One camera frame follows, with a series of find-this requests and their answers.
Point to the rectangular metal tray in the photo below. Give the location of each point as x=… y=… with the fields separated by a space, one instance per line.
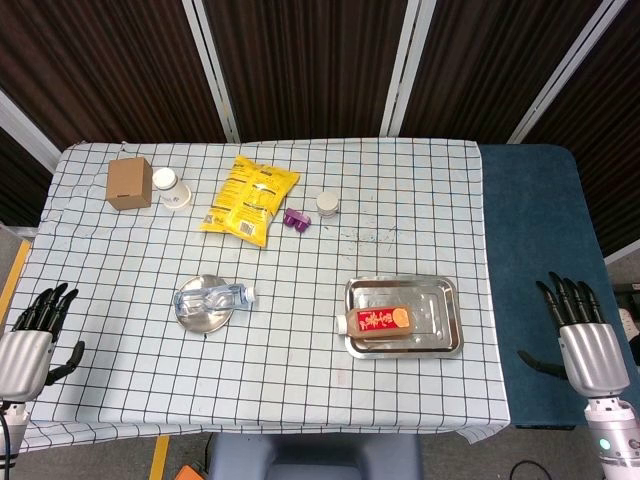
x=430 y=305

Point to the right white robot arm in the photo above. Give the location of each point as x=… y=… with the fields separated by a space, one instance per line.
x=617 y=435

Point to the brown drink bottle red label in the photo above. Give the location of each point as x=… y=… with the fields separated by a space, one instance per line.
x=375 y=322

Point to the white checked tablecloth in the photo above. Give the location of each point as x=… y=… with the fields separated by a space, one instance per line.
x=280 y=380

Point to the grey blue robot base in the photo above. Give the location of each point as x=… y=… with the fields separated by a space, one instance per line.
x=315 y=457

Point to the white paper cup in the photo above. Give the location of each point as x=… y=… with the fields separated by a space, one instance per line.
x=172 y=192

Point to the black floor device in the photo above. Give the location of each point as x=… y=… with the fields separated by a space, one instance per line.
x=627 y=294

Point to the round metal plate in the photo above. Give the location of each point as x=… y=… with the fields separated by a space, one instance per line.
x=205 y=324

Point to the purple plastic block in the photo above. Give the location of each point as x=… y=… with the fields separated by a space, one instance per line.
x=296 y=220

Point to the white power strip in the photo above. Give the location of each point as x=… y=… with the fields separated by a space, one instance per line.
x=631 y=325

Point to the small white jar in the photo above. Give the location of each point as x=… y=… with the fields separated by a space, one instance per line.
x=327 y=204

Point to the dark slatted partition screen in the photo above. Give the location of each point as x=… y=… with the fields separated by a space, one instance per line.
x=310 y=65

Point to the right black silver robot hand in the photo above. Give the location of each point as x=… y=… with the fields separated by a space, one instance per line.
x=592 y=355

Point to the orange floor object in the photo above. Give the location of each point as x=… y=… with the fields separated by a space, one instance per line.
x=189 y=473

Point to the clear plastic bottle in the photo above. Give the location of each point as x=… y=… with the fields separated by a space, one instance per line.
x=210 y=301

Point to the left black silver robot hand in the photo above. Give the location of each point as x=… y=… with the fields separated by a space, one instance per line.
x=27 y=357

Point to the brown cardboard box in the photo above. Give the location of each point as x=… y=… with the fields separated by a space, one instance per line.
x=127 y=185

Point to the yellow snack bag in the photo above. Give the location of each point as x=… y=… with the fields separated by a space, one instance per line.
x=250 y=200

